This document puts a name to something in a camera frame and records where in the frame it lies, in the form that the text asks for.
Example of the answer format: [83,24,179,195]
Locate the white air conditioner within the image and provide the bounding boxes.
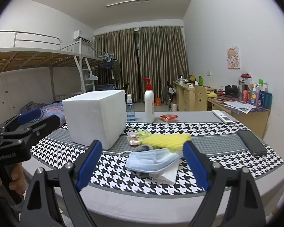
[73,30,91,43]

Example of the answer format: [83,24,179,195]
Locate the blue face mask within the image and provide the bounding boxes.
[119,147,180,173]

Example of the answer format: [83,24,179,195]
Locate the houndstooth table cloth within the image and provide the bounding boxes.
[30,120,284,195]

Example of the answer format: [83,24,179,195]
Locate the cluster of toiletry bottles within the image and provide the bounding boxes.
[238,73,272,108]

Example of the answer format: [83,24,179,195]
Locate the brown curtain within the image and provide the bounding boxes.
[138,26,189,103]
[94,30,136,102]

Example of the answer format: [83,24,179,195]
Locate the blue striped mattress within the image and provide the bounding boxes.
[95,84,116,91]

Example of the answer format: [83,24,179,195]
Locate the yellow foam fruit net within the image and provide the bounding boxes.
[142,133,192,154]

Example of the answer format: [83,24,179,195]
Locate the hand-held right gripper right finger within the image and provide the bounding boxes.
[182,141,267,227]

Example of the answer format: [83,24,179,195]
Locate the wooden desk with patterned cover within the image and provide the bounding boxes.
[207,92,271,138]

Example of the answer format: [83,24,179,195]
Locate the grey knitted cloth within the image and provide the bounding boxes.
[132,144,154,153]

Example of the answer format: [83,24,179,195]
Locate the ceiling tube light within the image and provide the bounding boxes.
[106,0,149,7]

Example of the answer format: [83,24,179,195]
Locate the red snack packet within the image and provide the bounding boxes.
[159,114,179,123]

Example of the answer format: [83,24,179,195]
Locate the wooden desk with drawers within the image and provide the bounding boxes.
[173,81,197,111]

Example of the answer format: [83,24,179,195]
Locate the white metal bunk bed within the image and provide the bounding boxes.
[0,30,116,114]

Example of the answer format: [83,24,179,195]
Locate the green plastic tissue packet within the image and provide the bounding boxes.
[127,130,149,146]

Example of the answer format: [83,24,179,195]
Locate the white bed ladder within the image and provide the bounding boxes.
[74,38,96,93]

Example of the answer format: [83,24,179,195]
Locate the hanging dark clothes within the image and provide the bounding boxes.
[102,57,121,86]

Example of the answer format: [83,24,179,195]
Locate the white tissue paper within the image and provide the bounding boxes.
[154,157,180,185]

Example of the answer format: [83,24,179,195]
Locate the wooden smiley chair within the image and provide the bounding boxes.
[194,84,208,111]

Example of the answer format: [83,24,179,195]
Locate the black headphones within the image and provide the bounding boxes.
[225,85,239,96]

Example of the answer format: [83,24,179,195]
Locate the cartoon wall poster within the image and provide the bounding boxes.
[226,46,240,69]

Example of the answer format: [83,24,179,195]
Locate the white remote control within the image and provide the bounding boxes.
[212,109,234,125]

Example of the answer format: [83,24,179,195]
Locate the white pump lotion bottle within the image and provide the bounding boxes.
[142,78,155,124]

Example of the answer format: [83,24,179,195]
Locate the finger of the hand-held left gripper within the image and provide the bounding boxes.
[0,108,42,136]
[1,115,61,144]

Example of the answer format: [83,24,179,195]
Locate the person's left hand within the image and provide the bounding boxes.
[9,164,27,195]

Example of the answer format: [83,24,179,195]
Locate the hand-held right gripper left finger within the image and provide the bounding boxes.
[19,139,103,227]

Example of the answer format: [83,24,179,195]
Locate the black smartphone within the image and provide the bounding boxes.
[237,130,268,157]

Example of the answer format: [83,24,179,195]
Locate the blue spray bottle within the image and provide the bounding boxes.
[126,94,136,122]

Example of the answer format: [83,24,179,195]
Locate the printed paper sheets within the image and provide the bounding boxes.
[224,101,257,114]

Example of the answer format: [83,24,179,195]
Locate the white foam box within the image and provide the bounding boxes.
[62,89,127,150]

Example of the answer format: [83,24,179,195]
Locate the blue plaid quilt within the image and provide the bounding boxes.
[19,100,67,123]

